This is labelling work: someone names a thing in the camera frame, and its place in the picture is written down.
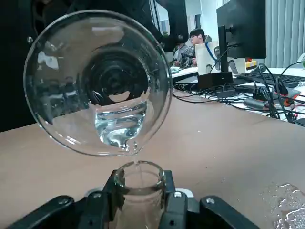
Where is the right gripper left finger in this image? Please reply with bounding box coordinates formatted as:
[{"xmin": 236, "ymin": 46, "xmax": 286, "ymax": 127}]
[{"xmin": 6, "ymin": 169, "xmax": 125, "ymax": 229}]

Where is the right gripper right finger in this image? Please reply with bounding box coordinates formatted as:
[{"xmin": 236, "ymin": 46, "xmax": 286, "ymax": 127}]
[{"xmin": 159, "ymin": 170, "xmax": 260, "ymax": 229}]

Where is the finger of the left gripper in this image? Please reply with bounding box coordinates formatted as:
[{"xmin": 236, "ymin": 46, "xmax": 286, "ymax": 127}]
[
  {"xmin": 152, "ymin": 0, "xmax": 189, "ymax": 52},
  {"xmin": 23, "ymin": 0, "xmax": 72, "ymax": 45}
]

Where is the clear glass conical flask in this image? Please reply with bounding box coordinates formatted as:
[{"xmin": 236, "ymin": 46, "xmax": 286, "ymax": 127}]
[{"xmin": 113, "ymin": 161, "xmax": 167, "ymax": 229}]

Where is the clear glass beaker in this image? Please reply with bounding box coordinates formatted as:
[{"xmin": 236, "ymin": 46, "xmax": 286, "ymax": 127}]
[{"xmin": 23, "ymin": 10, "xmax": 174, "ymax": 158}]

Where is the person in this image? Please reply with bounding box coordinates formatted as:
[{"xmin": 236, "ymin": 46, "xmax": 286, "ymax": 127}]
[{"xmin": 175, "ymin": 28, "xmax": 216, "ymax": 69}]

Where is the white desk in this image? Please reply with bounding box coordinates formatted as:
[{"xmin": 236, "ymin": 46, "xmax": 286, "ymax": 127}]
[{"xmin": 170, "ymin": 66, "xmax": 305, "ymax": 127}]

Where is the black computer monitor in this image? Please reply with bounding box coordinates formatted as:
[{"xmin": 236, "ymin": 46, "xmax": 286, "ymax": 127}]
[{"xmin": 216, "ymin": 0, "xmax": 267, "ymax": 73}]

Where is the black rectangular box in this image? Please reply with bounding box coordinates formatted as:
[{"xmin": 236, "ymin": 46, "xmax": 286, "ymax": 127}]
[{"xmin": 197, "ymin": 71, "xmax": 234, "ymax": 91}]

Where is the black keyboard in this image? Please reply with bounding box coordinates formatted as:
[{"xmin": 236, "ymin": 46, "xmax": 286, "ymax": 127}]
[{"xmin": 234, "ymin": 72, "xmax": 305, "ymax": 88}]

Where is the spilled water puddle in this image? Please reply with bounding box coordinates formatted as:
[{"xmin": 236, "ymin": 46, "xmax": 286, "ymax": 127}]
[{"xmin": 259, "ymin": 182, "xmax": 305, "ymax": 229}]

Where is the grey power adapter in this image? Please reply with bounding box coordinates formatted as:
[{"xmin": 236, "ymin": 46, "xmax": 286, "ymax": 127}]
[{"xmin": 243, "ymin": 97, "xmax": 269, "ymax": 111}]

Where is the usb hub with red plugs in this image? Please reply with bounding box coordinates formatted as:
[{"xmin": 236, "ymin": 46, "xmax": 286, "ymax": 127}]
[{"xmin": 252, "ymin": 85, "xmax": 301, "ymax": 107}]

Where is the black desk cable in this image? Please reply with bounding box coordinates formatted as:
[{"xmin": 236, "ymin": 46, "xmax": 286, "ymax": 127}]
[{"xmin": 254, "ymin": 63, "xmax": 288, "ymax": 120}]

